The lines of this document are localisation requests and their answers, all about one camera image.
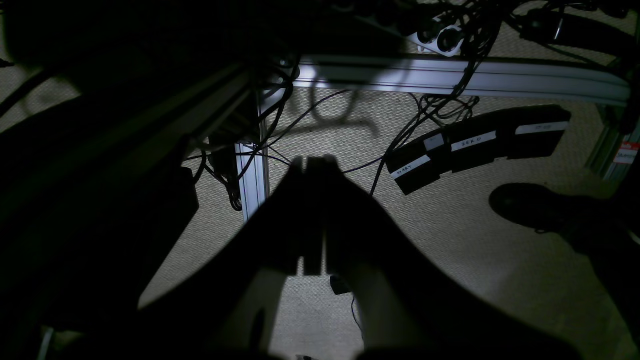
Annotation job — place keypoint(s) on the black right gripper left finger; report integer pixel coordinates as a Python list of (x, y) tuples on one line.
[(226, 310)]

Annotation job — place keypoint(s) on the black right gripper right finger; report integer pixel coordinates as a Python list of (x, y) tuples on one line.
[(408, 308)]

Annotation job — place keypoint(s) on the black shoe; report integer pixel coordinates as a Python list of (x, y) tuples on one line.
[(586, 223)]

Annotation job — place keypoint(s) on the black labelled foot pedal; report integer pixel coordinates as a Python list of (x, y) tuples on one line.
[(532, 131)]

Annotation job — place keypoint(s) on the aluminium frame vertical post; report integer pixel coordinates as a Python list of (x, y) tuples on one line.
[(254, 183)]

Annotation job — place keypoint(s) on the aluminium frame horizontal bar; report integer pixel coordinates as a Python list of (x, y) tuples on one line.
[(434, 75)]

